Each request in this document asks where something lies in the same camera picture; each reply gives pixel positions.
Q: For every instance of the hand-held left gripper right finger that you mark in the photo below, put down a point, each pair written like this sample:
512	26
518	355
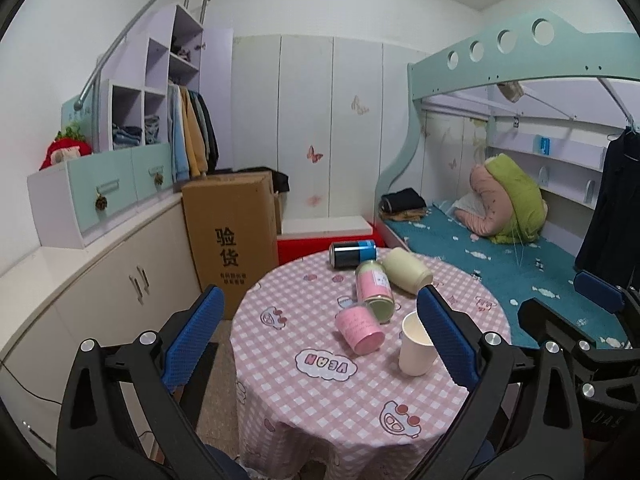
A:
450	342

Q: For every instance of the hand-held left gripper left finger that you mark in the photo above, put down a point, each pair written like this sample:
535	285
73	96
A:
192	345

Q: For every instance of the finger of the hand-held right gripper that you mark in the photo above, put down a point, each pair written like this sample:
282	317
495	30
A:
555	319
599	294

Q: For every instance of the white cup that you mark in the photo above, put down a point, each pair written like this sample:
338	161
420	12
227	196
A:
414	355

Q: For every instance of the pale green cup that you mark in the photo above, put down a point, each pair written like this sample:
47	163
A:
406	269

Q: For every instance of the pink cup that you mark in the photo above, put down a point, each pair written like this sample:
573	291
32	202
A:
357	327

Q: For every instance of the dark navy hanging garment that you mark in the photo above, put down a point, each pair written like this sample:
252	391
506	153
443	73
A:
607	210

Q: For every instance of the teal printed bed blanket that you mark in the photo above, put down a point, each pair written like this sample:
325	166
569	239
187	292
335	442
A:
460	250

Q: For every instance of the pink and green bottle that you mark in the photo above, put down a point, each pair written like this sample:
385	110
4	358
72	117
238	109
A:
374	287

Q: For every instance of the tall cardboard box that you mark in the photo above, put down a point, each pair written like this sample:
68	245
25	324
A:
227	230

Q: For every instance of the beige low cabinet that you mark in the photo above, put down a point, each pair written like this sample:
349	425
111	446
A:
90	280

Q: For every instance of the pink checked tablecloth round table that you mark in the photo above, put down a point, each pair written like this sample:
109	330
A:
310	310

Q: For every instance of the dark blue drink can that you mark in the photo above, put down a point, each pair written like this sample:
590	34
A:
352	255

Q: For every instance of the white bed shelf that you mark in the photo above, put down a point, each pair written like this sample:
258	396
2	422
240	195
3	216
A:
565	160

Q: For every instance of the white pillow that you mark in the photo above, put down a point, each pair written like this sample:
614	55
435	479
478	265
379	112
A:
467	205

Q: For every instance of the pink plush pillow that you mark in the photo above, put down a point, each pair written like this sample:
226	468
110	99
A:
482	195

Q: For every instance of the folded dark clothes pile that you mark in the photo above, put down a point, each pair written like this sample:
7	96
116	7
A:
402	202

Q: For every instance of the red step with white top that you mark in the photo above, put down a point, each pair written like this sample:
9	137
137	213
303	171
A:
325	245

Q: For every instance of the small blue box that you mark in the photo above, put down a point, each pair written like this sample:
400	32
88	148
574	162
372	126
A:
543	145

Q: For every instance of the pinecone drawer pendant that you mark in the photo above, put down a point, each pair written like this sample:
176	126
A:
159	180
101	203

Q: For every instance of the dark cloth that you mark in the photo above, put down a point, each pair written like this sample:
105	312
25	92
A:
280	181

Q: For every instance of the teal drawer unit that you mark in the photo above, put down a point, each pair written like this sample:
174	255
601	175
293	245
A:
85	185

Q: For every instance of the light blue hanging shirt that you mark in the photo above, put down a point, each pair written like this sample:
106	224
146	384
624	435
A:
176	140

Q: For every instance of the yellow hanging jacket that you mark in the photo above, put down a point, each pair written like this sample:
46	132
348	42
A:
192	135

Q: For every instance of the dark hanging jackets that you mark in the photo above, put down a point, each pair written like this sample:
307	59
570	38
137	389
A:
210	132

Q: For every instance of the folded jeans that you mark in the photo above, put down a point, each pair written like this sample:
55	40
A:
126	136

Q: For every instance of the red strawberry plush toy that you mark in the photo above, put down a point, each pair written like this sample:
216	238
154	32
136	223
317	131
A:
65	150

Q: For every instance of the white wardrobe with butterflies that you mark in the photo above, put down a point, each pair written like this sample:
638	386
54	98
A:
310	110

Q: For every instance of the teal bunk bed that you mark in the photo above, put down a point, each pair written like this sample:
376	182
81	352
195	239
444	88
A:
450	60

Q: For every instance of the lilac stepped shelf unit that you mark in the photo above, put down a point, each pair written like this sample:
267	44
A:
160	45

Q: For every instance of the metal stair railing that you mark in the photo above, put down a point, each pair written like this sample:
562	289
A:
127	30

